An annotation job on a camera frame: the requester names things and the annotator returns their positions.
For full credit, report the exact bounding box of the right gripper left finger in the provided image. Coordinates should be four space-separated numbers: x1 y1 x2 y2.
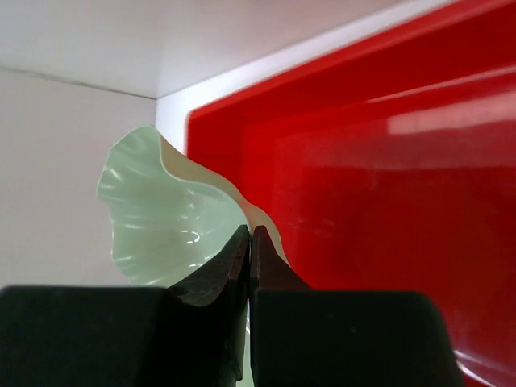
1 226 249 386

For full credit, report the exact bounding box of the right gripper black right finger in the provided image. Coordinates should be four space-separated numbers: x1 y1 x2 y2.
249 226 464 386

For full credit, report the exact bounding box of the large green scalloped bowl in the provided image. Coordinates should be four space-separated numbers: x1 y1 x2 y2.
97 126 286 288

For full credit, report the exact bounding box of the red plastic bin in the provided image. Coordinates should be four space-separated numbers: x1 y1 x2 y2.
186 1 515 386

